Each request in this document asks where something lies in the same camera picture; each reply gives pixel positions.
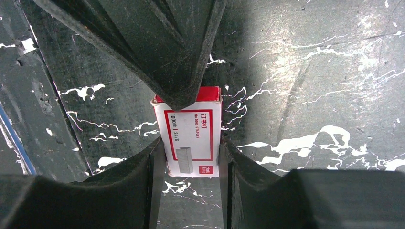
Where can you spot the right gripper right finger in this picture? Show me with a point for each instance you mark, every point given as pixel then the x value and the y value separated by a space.
pixel 255 198

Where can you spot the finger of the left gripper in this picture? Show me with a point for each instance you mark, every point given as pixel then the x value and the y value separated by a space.
pixel 166 43

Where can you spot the red white staple box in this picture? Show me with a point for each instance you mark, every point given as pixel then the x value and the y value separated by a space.
pixel 191 136

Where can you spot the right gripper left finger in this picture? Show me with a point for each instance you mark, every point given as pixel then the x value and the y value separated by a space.
pixel 126 196

